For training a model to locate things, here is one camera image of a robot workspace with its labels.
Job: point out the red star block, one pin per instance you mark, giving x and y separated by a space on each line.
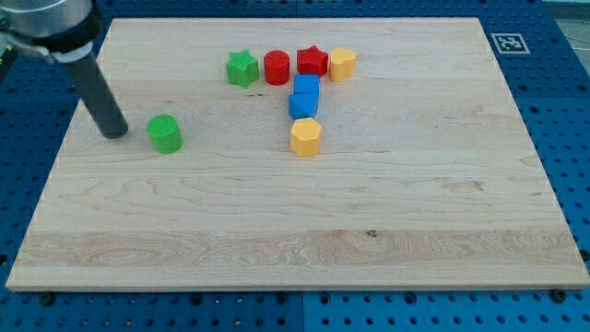
312 61

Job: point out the yellow hexagon block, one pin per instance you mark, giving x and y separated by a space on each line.
305 137

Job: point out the black white fiducial tag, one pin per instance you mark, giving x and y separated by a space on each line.
510 43

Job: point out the red cylinder block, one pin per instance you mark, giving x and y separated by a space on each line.
277 67

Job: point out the blue triangle block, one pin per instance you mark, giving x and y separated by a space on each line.
303 105

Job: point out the green cylinder block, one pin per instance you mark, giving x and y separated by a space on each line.
165 135

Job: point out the green star block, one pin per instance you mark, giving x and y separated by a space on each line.
242 69

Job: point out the blue cube block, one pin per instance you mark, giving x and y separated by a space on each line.
306 83

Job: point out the yellow heart block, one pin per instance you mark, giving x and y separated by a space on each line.
342 64

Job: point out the light wooden board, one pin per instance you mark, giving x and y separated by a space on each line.
426 178

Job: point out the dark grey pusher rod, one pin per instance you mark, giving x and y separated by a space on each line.
97 96

